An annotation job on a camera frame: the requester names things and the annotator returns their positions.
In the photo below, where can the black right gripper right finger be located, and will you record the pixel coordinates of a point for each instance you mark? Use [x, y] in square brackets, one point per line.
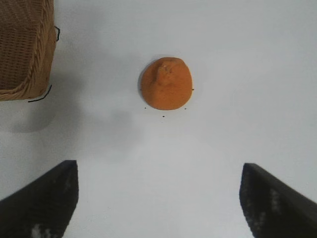
[277, 205]

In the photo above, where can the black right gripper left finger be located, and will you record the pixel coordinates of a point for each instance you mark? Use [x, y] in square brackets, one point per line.
[42, 203]

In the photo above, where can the brown bread roll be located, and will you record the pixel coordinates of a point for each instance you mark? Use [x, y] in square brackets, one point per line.
[166, 84]

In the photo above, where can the woven wicker basket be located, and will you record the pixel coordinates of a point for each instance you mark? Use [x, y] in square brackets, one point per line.
[22, 49]

